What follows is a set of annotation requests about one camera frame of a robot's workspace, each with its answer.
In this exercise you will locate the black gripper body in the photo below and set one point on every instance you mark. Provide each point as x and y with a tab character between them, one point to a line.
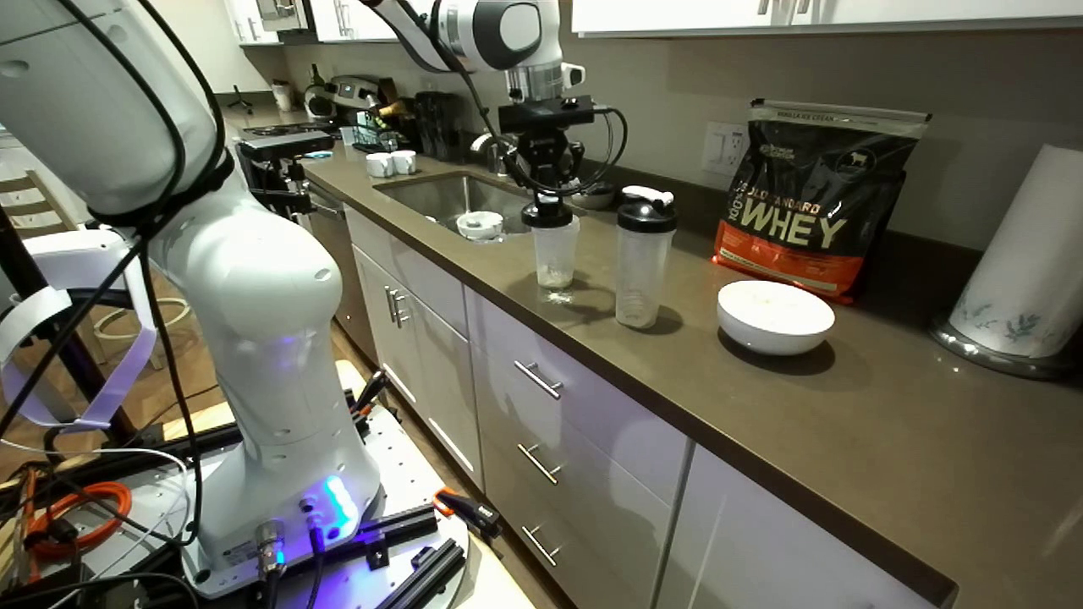
545	128

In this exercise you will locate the black bowl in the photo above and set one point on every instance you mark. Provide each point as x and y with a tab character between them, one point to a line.
548	208

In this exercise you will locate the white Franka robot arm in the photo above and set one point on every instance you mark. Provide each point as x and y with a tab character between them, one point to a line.
258	340

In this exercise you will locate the open clear shaker cup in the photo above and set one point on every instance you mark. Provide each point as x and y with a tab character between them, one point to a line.
552	255

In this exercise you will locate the clear shaker with black lid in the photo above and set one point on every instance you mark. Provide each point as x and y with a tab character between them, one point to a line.
645	273

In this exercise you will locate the white round container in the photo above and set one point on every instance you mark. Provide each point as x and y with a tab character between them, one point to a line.
481	224

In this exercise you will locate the steel kitchen sink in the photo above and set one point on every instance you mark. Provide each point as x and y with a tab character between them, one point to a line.
440	198

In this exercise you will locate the small white cup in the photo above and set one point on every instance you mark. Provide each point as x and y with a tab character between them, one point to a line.
404	164
379	164

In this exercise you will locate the black coffee machine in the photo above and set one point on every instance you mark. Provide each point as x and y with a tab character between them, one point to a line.
358	105

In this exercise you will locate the black whey protein bag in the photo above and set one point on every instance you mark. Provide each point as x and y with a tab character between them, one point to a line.
815	214

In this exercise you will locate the white bowl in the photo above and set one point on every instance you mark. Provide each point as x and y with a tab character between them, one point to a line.
776	319

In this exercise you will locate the white upper kitchen cabinet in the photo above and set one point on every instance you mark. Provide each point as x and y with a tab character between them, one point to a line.
790	10

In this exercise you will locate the white kitchen cabinet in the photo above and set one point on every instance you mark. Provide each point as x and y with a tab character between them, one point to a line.
587	475
790	10

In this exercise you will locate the white lower kitchen cabinet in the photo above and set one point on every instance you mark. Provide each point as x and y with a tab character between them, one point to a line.
587	475

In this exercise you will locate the black orange clamp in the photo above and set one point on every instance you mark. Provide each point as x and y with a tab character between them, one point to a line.
468	507

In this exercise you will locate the white paper towel roll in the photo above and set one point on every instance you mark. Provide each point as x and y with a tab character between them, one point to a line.
1020	257

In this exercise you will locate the steel paper towel holder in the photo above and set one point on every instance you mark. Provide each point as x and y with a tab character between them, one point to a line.
1002	357

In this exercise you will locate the white folding stand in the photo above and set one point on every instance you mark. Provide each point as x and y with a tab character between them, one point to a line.
80	340

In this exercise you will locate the white wall outlet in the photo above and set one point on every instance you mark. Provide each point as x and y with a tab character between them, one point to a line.
723	146

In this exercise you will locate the white perforated base plate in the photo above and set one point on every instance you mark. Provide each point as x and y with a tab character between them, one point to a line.
393	475

